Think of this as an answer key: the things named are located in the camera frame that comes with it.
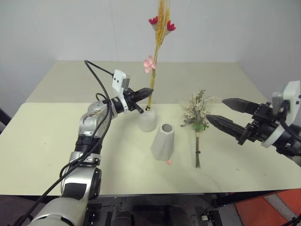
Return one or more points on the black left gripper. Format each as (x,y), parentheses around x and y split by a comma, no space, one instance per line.
(131,100)

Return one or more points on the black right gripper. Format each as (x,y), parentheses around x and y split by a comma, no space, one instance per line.
(258,127)

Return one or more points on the yellow wheat red flower bouquet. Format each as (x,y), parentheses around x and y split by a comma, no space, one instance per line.
(160,35)

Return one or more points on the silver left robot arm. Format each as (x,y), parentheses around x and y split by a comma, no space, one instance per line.
(90,118)

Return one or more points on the white green dried flower bouquet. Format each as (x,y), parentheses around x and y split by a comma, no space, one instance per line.
(198,117)

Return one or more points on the round white vase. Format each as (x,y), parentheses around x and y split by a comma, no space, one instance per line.
(148,122)

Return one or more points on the tall faceted white vase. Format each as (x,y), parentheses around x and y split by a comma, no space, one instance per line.
(162,146)

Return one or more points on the orange floor mat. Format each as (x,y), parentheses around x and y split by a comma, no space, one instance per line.
(265,209)

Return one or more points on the dark rounded shape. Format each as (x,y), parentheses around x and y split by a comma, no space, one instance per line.
(122,219)

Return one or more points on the dark chair edge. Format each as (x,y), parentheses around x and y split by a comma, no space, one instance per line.
(3,120)

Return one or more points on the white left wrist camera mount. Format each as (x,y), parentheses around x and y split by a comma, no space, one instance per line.
(116,80)

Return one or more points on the black table frame bar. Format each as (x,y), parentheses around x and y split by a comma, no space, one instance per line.
(235,199)

